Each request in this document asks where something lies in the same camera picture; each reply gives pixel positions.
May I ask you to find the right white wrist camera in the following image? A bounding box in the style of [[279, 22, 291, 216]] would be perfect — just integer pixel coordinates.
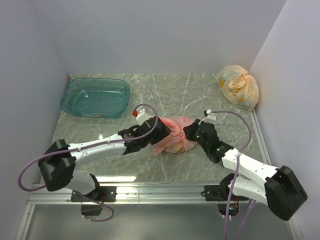
[[198, 109, 217, 125]]

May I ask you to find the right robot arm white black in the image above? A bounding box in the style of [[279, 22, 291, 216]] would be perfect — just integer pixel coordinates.
[[183, 120, 308, 221]]

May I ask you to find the pink plastic bag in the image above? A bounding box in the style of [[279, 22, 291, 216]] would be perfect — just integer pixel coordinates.
[[153, 116, 196, 156]]

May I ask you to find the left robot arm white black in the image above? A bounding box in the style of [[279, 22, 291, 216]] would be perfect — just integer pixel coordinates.
[[38, 117, 171, 201]]

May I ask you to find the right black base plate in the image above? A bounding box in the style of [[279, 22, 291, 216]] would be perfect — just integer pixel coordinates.
[[199, 184, 241, 202]]

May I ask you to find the aluminium mounting rail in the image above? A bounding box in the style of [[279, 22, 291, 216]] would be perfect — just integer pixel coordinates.
[[27, 183, 292, 206]]

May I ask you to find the orange knotted plastic bag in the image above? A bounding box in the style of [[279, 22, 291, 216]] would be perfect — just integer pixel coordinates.
[[215, 65, 260, 111]]

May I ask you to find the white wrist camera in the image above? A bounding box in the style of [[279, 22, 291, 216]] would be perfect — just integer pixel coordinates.
[[132, 108, 151, 126], [198, 109, 217, 125]]

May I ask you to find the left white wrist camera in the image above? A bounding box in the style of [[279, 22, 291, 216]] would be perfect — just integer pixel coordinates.
[[132, 108, 151, 126]]

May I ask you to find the black box under rail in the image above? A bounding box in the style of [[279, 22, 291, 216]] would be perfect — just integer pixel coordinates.
[[80, 204, 103, 217]]

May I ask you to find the teal transparent plastic basin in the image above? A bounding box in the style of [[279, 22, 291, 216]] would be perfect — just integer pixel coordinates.
[[60, 77, 131, 119]]

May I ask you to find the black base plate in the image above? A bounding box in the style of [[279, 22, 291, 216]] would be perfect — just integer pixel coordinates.
[[70, 186, 117, 203], [199, 184, 241, 202]]

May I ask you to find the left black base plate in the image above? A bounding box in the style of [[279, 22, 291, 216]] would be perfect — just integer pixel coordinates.
[[70, 186, 117, 203]]

